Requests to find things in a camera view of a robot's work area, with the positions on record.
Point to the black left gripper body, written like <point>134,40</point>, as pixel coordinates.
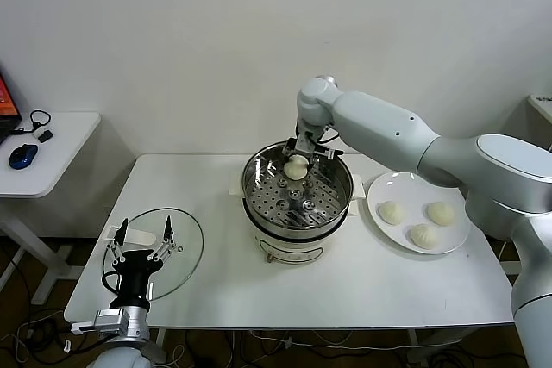
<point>136,262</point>

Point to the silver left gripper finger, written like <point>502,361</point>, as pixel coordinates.
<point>163,245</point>
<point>115,247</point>

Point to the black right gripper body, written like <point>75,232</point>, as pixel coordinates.
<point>307,141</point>

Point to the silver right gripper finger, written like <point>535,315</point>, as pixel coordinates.
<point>314,162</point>
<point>287,150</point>

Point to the white steamed baozi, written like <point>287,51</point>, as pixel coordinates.
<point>296,170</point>
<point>424,236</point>
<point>392,213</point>
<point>441,213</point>

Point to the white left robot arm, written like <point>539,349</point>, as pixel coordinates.
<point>125,342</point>

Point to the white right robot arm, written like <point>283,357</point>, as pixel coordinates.
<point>375,126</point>

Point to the perforated steel steamer basket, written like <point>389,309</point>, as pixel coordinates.
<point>267,195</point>

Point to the round glass pot lid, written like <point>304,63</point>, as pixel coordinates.
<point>190,251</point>

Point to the round white plate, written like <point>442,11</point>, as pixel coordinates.
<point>388,189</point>

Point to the white side table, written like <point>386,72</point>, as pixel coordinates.
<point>69,148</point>

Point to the blue computer mouse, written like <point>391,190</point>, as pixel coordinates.
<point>23,156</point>

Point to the small black dongle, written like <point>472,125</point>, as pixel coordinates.
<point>45,136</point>

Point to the black laptop with red screen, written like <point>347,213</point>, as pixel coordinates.
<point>5,103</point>

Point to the white cabinet with label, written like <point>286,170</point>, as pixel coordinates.
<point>544,107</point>

